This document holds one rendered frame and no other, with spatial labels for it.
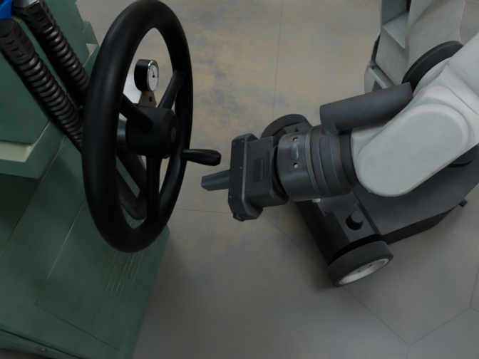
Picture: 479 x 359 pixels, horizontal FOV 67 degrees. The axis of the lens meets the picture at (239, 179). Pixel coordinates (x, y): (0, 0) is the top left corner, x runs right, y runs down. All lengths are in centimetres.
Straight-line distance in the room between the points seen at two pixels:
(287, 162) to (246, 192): 7
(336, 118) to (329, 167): 5
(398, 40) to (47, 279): 78
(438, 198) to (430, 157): 91
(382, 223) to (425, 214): 14
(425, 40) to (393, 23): 8
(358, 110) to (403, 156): 7
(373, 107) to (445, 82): 7
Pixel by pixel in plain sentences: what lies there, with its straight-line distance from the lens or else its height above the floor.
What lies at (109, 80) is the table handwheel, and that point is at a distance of 32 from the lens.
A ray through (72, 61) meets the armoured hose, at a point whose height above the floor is 91.
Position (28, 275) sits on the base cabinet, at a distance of 61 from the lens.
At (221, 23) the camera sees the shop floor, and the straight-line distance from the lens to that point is 209.
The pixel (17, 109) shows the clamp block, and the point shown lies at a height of 91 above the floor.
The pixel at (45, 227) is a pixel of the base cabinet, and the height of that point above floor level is 65.
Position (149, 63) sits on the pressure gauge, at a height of 69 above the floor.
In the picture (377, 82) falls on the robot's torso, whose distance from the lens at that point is 98.
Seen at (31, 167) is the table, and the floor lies 86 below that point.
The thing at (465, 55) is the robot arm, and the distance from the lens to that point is 40.
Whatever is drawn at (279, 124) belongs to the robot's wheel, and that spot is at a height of 19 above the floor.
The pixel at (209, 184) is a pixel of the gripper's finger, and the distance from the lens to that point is 52.
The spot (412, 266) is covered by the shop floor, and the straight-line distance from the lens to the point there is 134.
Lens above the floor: 114
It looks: 57 degrees down
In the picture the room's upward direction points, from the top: straight up
